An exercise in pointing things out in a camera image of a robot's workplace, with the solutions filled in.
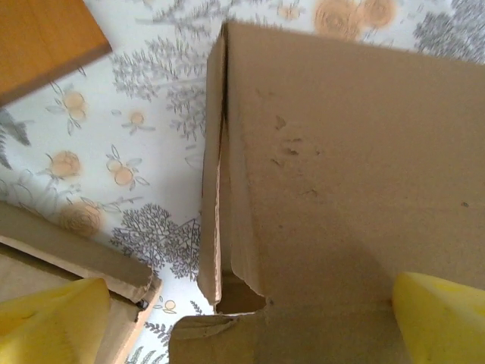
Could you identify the orange wooden base board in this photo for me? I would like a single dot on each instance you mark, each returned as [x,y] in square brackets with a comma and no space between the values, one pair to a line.
[45,45]

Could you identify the brown cardboard box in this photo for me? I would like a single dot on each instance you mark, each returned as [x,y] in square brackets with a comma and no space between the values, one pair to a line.
[341,170]
[57,250]

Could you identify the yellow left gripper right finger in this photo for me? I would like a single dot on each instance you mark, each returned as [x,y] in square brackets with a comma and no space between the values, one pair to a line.
[443,322]

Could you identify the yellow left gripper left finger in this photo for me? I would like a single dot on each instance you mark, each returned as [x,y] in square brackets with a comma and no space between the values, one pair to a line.
[49,326]

